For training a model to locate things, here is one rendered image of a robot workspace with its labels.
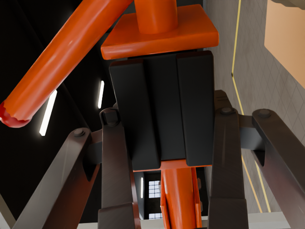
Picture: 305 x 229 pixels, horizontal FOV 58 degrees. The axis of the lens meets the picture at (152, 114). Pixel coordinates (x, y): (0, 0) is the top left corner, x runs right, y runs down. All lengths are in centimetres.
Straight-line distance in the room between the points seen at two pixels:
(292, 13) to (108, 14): 20
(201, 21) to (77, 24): 7
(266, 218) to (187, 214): 306
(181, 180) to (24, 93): 12
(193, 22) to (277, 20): 21
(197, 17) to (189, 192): 12
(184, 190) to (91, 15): 13
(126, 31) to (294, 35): 20
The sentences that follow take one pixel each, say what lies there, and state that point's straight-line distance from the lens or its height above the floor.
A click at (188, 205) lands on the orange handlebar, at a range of 22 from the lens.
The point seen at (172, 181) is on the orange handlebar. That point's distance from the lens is 20.
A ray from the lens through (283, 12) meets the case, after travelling 35.
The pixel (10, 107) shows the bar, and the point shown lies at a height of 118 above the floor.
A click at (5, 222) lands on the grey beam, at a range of 362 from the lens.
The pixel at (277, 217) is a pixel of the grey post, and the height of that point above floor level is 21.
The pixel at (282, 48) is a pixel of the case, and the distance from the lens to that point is 35.
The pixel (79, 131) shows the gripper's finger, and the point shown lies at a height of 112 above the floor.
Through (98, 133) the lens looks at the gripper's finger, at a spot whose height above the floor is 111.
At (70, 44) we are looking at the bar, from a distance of 18.
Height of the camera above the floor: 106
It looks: 6 degrees up
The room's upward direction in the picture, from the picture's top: 96 degrees counter-clockwise
